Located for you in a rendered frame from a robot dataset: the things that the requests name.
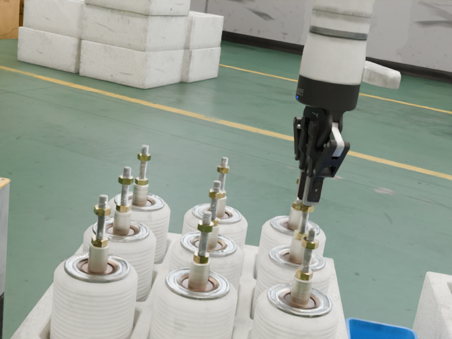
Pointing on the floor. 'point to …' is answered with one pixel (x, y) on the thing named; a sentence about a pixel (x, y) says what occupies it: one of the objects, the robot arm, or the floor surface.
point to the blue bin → (377, 330)
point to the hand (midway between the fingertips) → (309, 187)
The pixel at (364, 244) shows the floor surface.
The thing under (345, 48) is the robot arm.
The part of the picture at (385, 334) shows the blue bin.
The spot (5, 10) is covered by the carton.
